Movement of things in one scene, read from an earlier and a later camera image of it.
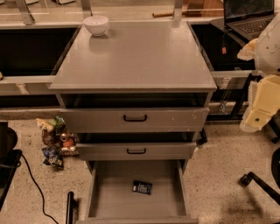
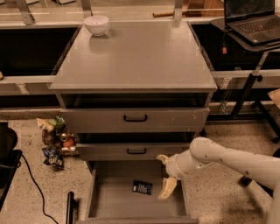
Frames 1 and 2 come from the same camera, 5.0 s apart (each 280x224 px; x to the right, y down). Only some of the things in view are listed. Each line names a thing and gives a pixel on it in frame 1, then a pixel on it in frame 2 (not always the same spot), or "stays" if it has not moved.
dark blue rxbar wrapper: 142,187 stays
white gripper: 268,52 to 174,167
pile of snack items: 58,140 stays
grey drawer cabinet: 137,96 stays
